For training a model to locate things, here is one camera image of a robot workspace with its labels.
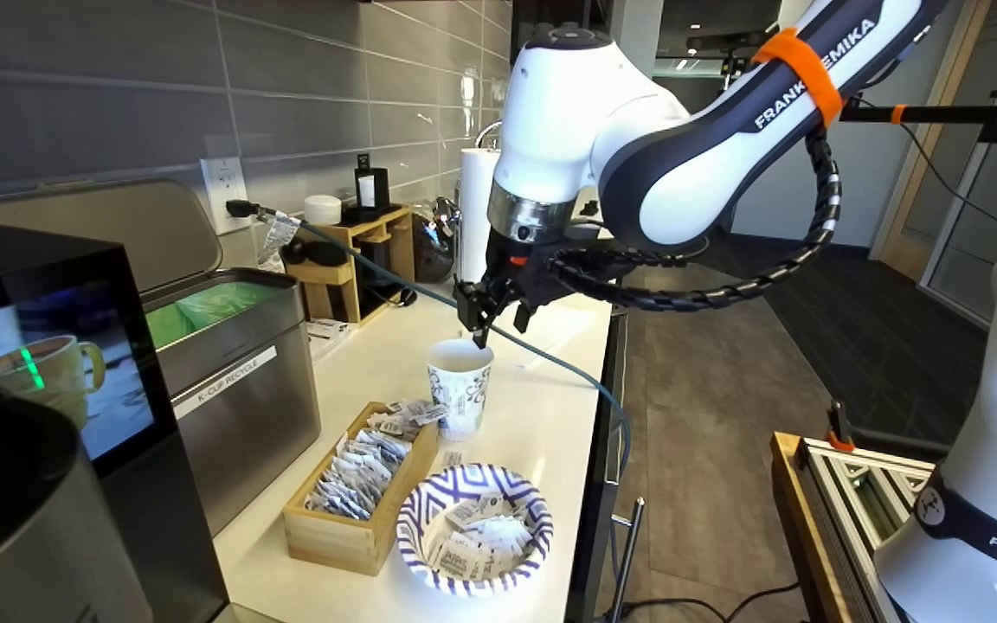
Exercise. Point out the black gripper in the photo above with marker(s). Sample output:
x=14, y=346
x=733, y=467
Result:
x=521, y=269

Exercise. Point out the white patterned paper cup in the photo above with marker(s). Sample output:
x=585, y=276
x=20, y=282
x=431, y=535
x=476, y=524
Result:
x=458, y=394

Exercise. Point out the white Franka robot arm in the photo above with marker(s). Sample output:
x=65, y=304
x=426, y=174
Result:
x=574, y=109

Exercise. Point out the white paper towel roll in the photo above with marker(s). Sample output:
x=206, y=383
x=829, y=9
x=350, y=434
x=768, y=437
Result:
x=472, y=208

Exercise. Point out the wooden countertop organizer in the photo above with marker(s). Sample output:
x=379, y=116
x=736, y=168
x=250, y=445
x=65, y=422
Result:
x=343, y=278

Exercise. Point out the black bottle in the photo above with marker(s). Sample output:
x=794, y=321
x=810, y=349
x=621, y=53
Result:
x=371, y=189

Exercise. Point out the white lidded jar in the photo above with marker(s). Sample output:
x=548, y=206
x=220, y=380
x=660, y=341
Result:
x=323, y=208

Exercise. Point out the blue white patterned bowl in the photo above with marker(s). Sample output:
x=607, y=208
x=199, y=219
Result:
x=476, y=537

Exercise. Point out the wooden sugar packet box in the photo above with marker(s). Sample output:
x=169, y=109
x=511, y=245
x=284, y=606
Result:
x=343, y=537

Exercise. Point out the black coffee machine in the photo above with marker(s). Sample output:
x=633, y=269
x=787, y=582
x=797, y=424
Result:
x=51, y=383

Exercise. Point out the black bar with orange clamps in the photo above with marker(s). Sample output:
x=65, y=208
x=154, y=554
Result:
x=936, y=116

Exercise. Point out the dark round canister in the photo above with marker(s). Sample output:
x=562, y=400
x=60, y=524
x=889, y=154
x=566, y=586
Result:
x=26, y=522

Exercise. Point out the white wall outlet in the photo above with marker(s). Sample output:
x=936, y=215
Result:
x=223, y=184

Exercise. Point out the aluminium wood frame platform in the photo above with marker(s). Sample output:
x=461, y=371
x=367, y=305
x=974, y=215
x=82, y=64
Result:
x=839, y=507

